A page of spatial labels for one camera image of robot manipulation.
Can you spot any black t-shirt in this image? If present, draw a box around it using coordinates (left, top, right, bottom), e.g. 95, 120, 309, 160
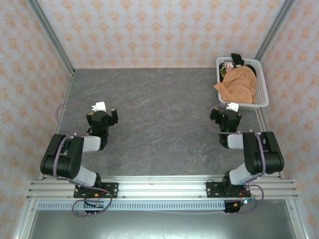
218, 63, 258, 83

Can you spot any aluminium corner post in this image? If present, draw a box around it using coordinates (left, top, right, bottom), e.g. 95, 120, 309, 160
26, 0, 76, 77
255, 0, 297, 63

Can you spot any aluminium mounting rail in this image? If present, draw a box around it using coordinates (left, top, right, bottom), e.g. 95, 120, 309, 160
26, 175, 299, 200

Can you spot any floral patterned garment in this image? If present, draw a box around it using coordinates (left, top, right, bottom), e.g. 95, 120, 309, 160
219, 61, 237, 77

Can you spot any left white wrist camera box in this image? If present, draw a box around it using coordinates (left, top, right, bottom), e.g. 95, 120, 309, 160
91, 101, 107, 113

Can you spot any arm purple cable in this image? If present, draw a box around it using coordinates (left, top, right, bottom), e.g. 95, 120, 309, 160
53, 101, 113, 217
208, 104, 265, 215

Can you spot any slotted grey cable duct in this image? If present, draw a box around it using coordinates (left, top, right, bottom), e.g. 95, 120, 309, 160
37, 201, 226, 211

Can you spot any orange printed t-shirt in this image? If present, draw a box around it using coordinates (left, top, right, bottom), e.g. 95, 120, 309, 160
213, 66, 258, 105

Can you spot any small circuit board with LED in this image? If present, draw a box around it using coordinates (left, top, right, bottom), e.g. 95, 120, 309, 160
234, 198, 255, 208

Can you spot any small black garment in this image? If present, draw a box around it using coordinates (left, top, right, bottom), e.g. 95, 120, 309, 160
230, 53, 246, 67

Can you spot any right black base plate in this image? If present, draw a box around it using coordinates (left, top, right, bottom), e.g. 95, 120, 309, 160
206, 181, 251, 199

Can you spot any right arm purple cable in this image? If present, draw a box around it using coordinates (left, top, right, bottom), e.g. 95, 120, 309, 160
208, 104, 265, 215

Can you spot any white plastic laundry basket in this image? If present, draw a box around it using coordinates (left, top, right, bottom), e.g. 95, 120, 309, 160
215, 56, 270, 112

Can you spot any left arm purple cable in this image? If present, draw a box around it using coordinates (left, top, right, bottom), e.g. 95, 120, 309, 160
53, 101, 113, 217

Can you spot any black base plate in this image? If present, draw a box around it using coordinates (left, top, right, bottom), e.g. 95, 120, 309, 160
73, 182, 119, 199
206, 181, 251, 199

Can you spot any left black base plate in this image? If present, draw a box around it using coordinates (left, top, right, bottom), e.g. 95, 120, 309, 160
73, 182, 119, 199

